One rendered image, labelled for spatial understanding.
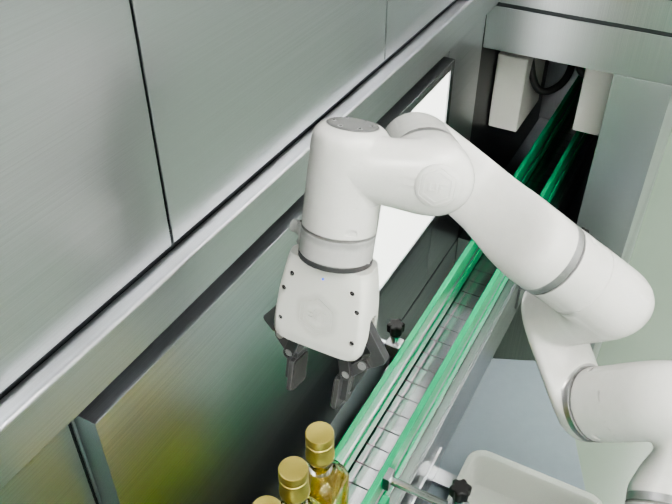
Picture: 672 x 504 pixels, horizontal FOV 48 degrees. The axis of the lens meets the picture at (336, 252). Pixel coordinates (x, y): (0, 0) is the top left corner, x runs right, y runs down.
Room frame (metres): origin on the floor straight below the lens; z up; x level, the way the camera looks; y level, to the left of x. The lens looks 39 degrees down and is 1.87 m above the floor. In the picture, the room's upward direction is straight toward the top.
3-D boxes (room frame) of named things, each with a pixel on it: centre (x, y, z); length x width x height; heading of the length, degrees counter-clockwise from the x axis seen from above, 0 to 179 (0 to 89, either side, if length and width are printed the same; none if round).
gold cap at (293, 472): (0.50, 0.05, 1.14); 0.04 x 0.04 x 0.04
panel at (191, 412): (0.84, 0.02, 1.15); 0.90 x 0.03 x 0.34; 152
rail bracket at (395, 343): (0.90, -0.08, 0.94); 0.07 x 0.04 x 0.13; 62
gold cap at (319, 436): (0.55, 0.02, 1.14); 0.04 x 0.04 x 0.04
